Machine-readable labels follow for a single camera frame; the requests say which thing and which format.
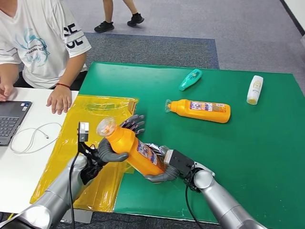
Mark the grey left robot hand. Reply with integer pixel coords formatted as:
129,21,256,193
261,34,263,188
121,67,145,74
98,114,145,164

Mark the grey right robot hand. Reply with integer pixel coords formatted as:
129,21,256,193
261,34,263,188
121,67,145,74
144,143,179,184

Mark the person's left hand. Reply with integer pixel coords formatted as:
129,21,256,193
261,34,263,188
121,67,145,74
46,85,73,115

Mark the person's right hand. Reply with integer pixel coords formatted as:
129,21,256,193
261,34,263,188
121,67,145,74
0,83,14,103

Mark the orange bottle with clear cap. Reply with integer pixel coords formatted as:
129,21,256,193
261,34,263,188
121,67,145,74
164,99,231,124
96,116,168,177

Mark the teal plastic bottle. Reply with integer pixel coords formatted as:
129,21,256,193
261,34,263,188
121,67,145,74
178,69,203,92

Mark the white plastic bottle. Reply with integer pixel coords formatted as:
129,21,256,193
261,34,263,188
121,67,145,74
246,75,264,105

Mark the dark grey laptop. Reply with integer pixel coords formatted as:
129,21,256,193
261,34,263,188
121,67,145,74
0,101,32,146

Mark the yellow plastic bag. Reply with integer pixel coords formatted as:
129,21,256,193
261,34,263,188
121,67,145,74
30,94,139,213

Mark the person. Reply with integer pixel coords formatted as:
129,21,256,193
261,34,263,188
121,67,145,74
0,0,92,115
94,0,145,34

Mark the black shoe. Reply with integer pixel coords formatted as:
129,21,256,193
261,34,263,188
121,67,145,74
94,21,115,34
127,12,145,28

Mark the green table mat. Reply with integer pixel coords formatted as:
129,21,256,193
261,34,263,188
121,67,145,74
78,62,305,229

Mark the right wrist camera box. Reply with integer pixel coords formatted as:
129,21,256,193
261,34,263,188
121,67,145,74
163,149,195,178

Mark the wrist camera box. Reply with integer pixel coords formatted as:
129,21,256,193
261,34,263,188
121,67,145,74
163,149,195,178
78,121,90,143

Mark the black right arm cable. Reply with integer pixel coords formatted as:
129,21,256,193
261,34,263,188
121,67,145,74
185,177,200,229

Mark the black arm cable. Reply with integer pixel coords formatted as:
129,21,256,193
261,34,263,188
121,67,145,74
69,151,81,229
185,177,200,229

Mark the white cable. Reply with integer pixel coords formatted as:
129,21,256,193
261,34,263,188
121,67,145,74
9,122,63,156

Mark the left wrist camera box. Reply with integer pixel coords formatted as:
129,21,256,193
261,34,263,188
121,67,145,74
78,121,90,143

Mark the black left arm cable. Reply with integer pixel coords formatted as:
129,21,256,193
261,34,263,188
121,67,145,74
69,151,81,229

